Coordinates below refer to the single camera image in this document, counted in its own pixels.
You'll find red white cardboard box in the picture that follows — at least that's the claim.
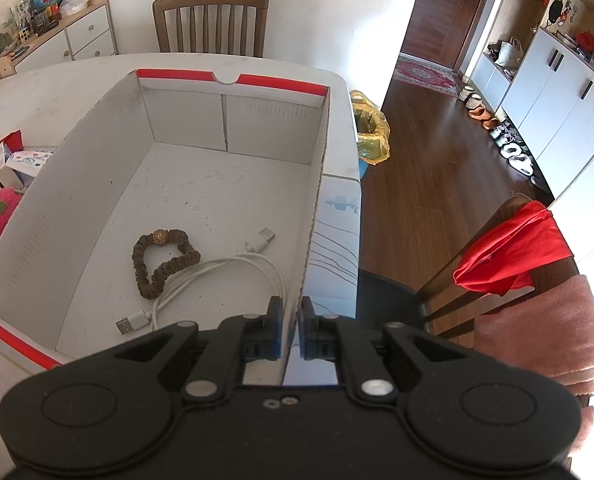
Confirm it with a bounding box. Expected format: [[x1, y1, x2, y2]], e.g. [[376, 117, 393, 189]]
[[0, 68, 332, 380]]

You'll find light blue table mat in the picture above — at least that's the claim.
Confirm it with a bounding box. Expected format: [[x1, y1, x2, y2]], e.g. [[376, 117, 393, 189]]
[[283, 174, 361, 386]]

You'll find wooden chair with clothes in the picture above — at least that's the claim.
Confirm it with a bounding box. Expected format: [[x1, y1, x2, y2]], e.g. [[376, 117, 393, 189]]
[[414, 194, 578, 339]]

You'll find red cloth on chair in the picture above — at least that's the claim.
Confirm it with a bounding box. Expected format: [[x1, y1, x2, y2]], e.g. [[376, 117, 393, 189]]
[[452, 200, 573, 296]]

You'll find pink towel on chair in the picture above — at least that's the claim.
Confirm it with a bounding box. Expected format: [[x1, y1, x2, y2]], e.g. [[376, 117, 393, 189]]
[[474, 274, 594, 456]]

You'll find floral tissue pack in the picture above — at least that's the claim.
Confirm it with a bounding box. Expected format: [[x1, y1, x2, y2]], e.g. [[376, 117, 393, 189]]
[[0, 148, 53, 191]]

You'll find red patterned door rug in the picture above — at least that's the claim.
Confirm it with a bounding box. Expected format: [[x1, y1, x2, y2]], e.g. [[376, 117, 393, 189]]
[[393, 53, 460, 98]]

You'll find white handbag on shelf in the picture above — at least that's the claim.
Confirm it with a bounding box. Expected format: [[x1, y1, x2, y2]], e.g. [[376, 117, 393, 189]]
[[496, 37, 524, 70]]

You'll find white wooden drawer cabinet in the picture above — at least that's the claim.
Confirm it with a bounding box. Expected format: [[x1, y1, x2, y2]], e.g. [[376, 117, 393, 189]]
[[12, 0, 118, 74]]

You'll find wooden dining chair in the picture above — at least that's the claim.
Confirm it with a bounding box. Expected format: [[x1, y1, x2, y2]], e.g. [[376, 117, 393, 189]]
[[152, 0, 270, 58]]

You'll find white tall cupboard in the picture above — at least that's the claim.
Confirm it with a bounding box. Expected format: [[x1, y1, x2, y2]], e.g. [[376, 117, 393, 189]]
[[471, 0, 594, 196]]

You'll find brown entrance door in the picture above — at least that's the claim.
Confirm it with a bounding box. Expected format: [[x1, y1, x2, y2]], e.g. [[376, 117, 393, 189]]
[[400, 0, 486, 70]]

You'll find white USB cable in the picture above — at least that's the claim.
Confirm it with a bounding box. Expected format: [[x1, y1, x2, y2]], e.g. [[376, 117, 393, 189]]
[[114, 226, 289, 336]]

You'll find brown bead bracelet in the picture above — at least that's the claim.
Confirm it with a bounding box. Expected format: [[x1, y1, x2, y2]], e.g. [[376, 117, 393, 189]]
[[131, 228, 202, 302]]

